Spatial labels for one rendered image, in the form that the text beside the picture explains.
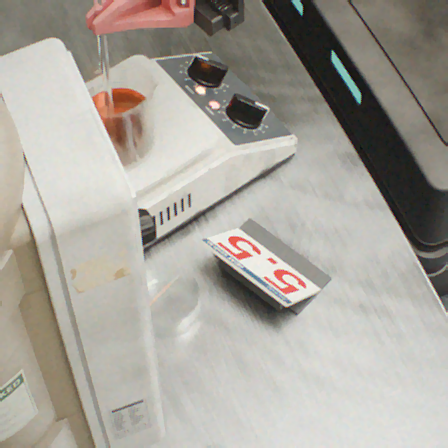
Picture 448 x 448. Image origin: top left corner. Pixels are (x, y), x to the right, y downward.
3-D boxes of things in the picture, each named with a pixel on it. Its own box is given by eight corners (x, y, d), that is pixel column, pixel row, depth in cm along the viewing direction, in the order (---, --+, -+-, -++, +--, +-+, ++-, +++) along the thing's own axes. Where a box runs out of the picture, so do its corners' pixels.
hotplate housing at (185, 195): (211, 66, 118) (210, 12, 111) (300, 158, 112) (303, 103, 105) (11, 186, 111) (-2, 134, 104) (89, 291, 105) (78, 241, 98)
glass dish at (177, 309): (191, 343, 103) (190, 330, 101) (126, 328, 103) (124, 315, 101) (208, 285, 105) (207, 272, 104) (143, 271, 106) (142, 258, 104)
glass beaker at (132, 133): (84, 183, 101) (74, 120, 94) (79, 120, 104) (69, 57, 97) (171, 171, 101) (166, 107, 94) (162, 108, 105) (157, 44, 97)
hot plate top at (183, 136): (142, 56, 108) (141, 49, 108) (224, 144, 103) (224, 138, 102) (25, 124, 105) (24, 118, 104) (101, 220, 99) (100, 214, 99)
